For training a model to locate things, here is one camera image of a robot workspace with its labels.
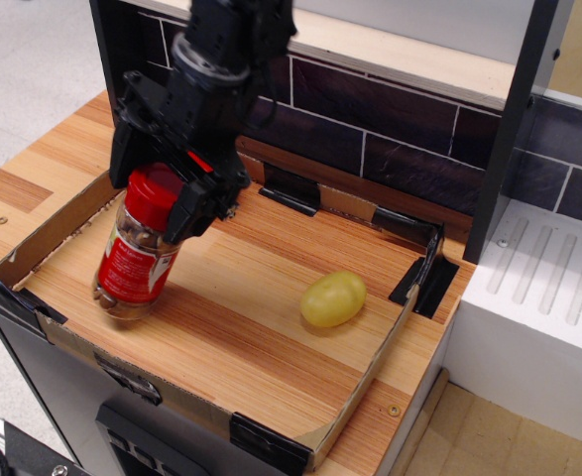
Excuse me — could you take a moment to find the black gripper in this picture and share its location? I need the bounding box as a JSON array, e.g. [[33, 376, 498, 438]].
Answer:
[[109, 69, 250, 242]]

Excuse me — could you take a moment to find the red lidded spice bottle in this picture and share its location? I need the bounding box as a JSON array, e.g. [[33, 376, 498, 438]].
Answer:
[[92, 163, 182, 320]]

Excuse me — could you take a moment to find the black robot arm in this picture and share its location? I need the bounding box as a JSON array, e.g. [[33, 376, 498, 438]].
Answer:
[[109, 1, 296, 244]]

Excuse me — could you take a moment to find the cardboard fence with black tape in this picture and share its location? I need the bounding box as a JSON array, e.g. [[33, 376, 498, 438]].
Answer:
[[0, 142, 474, 475]]

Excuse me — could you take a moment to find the yellow potato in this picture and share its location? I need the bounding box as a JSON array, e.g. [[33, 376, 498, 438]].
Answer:
[[299, 271, 367, 328]]

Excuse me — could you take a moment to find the dark brick backsplash panel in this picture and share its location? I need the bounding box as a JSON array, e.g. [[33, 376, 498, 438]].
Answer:
[[136, 9, 582, 229]]

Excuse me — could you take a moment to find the white sink drainboard unit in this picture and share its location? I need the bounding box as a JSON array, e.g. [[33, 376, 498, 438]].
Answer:
[[444, 200, 582, 440]]

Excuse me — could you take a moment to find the dark grey vertical post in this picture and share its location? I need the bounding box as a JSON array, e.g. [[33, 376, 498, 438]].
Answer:
[[463, 1, 558, 264]]

